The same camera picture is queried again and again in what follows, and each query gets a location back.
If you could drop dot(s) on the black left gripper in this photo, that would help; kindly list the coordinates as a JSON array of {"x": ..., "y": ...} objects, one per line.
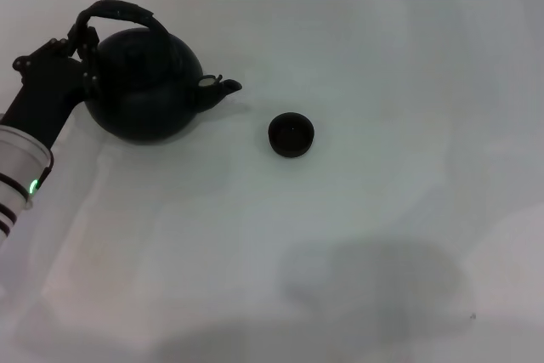
[{"x": 47, "y": 86}]

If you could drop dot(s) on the black round teapot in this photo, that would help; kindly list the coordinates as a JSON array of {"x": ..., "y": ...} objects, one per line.
[{"x": 144, "y": 95}]

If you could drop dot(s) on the small black teacup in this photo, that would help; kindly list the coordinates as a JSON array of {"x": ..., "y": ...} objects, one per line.
[{"x": 291, "y": 135}]

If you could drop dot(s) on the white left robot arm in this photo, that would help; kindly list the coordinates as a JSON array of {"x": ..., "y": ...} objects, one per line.
[{"x": 19, "y": 167}]

